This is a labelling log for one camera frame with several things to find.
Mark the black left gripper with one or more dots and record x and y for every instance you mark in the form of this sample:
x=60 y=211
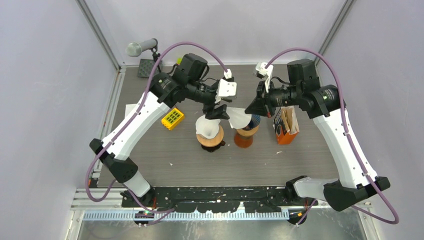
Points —
x=218 y=112

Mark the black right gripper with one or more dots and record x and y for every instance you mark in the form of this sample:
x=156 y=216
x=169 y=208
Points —
x=262 y=105

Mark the small wooden ring holder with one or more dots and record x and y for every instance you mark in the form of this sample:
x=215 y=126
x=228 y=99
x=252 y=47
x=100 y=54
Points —
x=247 y=133

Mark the large wooden ring holder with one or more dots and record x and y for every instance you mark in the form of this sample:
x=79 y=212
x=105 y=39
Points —
x=212 y=142

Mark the orange coffee filter box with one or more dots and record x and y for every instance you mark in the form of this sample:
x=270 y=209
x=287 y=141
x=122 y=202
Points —
x=286 y=126

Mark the amber glass carafe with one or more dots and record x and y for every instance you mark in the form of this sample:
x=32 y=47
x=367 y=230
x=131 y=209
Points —
x=243 y=141

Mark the dark brown dripper cup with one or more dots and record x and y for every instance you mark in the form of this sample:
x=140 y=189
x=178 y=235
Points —
x=211 y=149

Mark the white paper coffee filter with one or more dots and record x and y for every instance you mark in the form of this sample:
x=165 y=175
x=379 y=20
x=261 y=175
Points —
x=207 y=128

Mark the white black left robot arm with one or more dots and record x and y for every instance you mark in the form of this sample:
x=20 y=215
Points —
x=184 y=82

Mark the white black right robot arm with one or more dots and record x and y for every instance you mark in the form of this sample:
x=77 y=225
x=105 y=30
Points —
x=357 y=180

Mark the yellow green toy brick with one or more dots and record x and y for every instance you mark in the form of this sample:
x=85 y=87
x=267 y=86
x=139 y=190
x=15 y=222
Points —
x=172 y=119

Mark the white paper sheet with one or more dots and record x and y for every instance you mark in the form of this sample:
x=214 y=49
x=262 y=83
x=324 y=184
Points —
x=130 y=110

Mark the grey microphone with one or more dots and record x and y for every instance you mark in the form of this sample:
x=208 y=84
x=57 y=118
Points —
x=135 y=49

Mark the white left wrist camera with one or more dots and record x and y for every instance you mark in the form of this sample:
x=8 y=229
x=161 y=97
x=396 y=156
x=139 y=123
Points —
x=226 y=88

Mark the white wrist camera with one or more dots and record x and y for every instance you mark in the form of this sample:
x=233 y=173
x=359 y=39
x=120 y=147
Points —
x=226 y=88
x=265 y=72

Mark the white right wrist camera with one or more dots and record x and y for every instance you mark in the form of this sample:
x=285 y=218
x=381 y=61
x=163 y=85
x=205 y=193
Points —
x=265 y=72

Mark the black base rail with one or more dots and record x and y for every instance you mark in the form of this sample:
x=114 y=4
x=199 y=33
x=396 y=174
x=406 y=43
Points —
x=218 y=199

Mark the grey studded base plate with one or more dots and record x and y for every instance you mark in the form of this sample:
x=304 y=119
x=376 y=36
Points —
x=145 y=67

